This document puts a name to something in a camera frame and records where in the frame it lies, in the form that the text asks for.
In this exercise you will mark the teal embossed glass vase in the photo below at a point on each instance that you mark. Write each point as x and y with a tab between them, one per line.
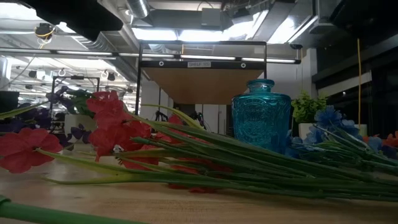
261	118

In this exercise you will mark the red artificial flower bunch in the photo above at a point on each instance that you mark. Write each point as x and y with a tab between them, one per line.
109	124

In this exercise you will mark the blue artificial flower bunch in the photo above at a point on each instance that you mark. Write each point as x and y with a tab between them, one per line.
328	116

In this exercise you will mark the purple artificial flower bunch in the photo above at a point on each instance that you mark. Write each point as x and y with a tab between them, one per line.
37	119

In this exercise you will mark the orange artificial tulip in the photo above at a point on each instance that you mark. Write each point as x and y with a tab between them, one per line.
46	214

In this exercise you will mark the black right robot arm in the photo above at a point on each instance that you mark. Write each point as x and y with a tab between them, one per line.
367	12

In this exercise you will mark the long ceiling light bar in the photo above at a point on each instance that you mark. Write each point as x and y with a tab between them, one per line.
208	57

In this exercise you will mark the grey ceiling box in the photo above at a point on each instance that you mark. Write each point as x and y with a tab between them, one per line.
211	17

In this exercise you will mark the small light-green potted plant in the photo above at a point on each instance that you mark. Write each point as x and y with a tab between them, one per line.
306	107

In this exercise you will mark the dark-green leafy potted plant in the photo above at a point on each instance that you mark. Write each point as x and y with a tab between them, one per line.
80	123

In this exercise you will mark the pale green cup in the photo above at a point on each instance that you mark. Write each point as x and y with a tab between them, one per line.
362	129

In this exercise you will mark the black monitor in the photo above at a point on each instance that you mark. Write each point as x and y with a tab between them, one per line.
8	101

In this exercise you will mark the orange artificial flower bunch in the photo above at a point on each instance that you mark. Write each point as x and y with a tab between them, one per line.
392	140

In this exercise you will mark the wooden shelf with black frame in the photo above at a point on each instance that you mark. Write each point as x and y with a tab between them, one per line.
202	84

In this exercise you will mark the black background rack frame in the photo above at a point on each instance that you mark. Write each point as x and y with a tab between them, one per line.
76	77

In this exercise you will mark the black ceiling dome camera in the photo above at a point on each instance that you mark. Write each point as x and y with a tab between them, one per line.
43	30

